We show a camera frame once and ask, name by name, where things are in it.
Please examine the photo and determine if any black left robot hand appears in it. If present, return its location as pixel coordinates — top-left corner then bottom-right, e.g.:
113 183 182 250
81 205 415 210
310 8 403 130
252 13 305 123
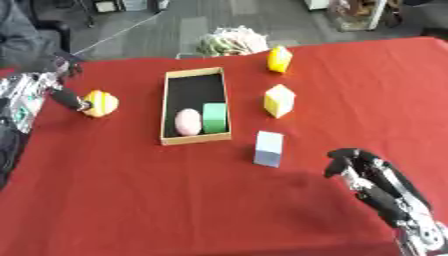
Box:
47 52 97 113

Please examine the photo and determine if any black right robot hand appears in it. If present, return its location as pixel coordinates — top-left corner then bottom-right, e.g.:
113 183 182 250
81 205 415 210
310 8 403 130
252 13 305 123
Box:
322 147 438 228

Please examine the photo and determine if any orange yellow striped toy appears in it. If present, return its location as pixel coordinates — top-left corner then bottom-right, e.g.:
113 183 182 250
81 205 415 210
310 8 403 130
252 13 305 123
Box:
80 89 121 119

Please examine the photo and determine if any tan cardboard box black inside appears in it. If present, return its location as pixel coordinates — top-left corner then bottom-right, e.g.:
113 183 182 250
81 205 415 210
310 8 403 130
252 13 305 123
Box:
159 66 235 147

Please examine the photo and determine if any white blue block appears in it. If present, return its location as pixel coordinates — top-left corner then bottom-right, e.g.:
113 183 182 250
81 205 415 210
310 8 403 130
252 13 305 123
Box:
252 130 287 169

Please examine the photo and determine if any pink egg toy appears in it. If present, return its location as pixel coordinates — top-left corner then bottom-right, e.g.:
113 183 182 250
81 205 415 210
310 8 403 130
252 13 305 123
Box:
173 108 205 137

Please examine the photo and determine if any yellow cube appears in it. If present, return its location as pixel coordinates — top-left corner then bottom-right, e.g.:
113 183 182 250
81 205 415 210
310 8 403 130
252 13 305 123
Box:
260 83 298 120

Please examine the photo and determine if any green block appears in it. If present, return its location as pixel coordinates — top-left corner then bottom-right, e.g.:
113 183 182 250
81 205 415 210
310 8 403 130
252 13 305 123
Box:
201 102 230 135

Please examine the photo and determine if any yellow toy fruit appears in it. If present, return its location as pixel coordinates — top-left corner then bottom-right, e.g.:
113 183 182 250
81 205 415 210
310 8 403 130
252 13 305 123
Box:
266 45 294 74

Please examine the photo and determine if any pale plastic bag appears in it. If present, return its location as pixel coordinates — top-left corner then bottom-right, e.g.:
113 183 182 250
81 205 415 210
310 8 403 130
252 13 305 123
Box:
194 25 272 58

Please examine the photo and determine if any white shelf unit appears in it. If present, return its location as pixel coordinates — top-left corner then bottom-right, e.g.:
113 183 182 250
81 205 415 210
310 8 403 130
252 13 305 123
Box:
302 0 406 33

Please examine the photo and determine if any white cable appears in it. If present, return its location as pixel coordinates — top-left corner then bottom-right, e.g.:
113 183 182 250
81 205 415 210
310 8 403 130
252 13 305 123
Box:
71 12 167 56

